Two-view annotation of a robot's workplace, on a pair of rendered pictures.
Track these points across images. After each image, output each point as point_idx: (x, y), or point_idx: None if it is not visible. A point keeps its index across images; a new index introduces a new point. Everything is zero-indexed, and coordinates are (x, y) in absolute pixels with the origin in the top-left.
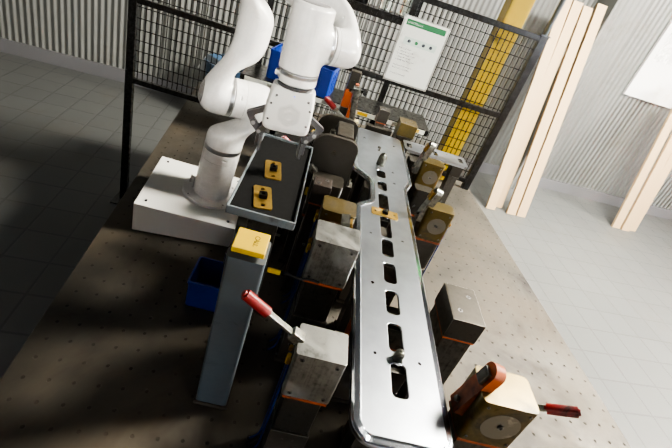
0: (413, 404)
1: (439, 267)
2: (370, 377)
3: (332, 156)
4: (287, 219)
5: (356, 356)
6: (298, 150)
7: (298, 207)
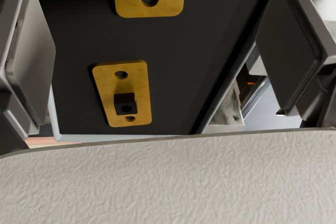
0: (289, 117)
1: None
2: (261, 107)
3: None
4: (184, 129)
5: (256, 97)
6: (269, 75)
7: (214, 110)
